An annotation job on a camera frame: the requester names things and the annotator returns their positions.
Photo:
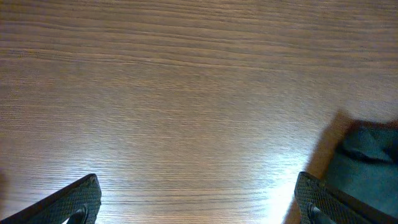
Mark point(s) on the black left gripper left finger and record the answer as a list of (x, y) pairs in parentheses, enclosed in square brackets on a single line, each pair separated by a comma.
[(78, 202)]

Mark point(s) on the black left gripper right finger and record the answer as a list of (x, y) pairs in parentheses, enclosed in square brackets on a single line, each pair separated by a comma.
[(322, 203)]

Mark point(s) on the dark green t-shirt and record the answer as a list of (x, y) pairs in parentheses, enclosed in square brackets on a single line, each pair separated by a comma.
[(364, 165)]

